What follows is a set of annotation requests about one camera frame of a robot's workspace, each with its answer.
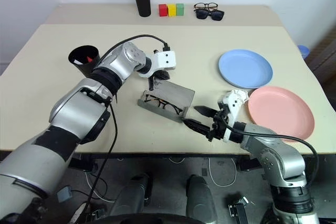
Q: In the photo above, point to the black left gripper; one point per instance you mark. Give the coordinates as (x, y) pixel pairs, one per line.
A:
(156, 74)

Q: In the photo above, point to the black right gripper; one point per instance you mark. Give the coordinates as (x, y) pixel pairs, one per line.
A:
(219, 127)

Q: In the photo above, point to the grey glasses case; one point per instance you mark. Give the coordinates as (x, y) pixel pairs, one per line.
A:
(176, 93)

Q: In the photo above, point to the black tortoise frame glasses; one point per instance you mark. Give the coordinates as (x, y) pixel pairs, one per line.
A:
(164, 102)

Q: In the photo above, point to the red marker pen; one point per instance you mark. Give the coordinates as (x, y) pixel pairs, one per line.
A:
(89, 59)

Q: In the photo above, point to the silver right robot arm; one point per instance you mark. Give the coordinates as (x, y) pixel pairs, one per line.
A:
(275, 153)

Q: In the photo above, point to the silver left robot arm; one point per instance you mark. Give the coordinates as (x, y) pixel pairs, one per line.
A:
(73, 108)

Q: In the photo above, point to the crumpled white paper ball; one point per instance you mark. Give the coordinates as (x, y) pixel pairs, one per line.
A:
(242, 94)

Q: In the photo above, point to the black table leg foot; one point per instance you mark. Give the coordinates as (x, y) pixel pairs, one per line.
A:
(84, 165)
(248, 163)

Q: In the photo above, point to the blue plate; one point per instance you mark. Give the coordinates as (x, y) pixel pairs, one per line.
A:
(244, 68)

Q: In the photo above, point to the red wooden block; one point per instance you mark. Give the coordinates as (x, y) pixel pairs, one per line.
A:
(163, 10)

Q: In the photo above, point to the yellow wooden block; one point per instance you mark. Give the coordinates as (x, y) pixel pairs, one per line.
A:
(172, 10)

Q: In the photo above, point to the green wooden block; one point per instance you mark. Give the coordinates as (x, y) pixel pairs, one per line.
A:
(180, 9)

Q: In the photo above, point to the tall black pen holder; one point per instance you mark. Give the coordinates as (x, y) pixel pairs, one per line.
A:
(143, 2)

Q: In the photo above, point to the black sunglasses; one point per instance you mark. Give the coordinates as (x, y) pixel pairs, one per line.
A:
(201, 14)

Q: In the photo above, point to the dark rounded grey shape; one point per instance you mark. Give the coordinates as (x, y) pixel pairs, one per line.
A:
(200, 197)
(130, 197)

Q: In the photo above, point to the pink plate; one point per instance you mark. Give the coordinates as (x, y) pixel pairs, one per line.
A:
(281, 111)

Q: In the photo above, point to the black plastic cup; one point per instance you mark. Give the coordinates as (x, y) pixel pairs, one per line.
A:
(81, 53)

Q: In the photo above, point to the clear lens brown glasses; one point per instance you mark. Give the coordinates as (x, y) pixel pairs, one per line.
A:
(208, 4)

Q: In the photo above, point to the brown slatted panel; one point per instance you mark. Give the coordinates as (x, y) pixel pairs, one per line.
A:
(324, 54)

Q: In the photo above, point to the small grey box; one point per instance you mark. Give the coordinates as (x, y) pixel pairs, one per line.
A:
(64, 194)

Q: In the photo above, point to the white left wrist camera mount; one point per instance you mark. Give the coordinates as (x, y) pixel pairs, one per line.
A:
(162, 58)

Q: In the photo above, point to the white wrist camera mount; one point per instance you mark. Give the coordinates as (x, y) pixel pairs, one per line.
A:
(162, 58)
(229, 102)

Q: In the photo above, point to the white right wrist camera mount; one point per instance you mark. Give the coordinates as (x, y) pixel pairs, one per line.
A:
(229, 102)

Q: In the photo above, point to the metal floor bracket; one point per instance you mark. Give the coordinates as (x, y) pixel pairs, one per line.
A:
(239, 208)

